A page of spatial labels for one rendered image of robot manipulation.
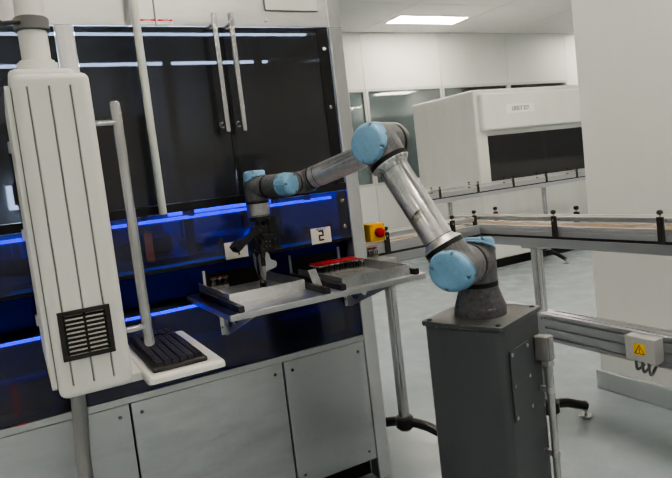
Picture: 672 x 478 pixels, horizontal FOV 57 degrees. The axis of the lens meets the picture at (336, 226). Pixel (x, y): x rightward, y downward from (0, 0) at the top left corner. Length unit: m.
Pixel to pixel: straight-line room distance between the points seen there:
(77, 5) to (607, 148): 2.35
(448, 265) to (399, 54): 6.80
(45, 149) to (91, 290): 0.34
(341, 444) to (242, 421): 0.43
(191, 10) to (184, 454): 1.52
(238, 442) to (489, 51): 7.70
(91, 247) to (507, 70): 8.37
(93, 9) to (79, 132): 0.72
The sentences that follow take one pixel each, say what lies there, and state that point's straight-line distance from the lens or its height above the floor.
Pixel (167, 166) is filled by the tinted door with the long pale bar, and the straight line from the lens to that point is 2.16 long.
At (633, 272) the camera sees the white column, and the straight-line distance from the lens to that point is 3.23.
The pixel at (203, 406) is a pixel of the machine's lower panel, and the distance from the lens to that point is 2.28.
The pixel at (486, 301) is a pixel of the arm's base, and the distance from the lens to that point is 1.82.
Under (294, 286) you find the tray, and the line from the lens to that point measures 2.02.
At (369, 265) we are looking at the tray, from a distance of 2.32.
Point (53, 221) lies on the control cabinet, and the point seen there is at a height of 1.21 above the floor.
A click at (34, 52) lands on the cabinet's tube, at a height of 1.64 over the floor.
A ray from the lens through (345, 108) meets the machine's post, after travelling 2.43.
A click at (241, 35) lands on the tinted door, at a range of 2.31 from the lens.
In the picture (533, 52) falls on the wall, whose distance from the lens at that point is 9.92.
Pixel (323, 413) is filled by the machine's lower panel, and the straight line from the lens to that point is 2.47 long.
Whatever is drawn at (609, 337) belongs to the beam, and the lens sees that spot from 2.62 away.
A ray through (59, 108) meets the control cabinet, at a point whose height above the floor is 1.47.
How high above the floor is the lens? 1.25
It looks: 5 degrees down
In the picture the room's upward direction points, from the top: 7 degrees counter-clockwise
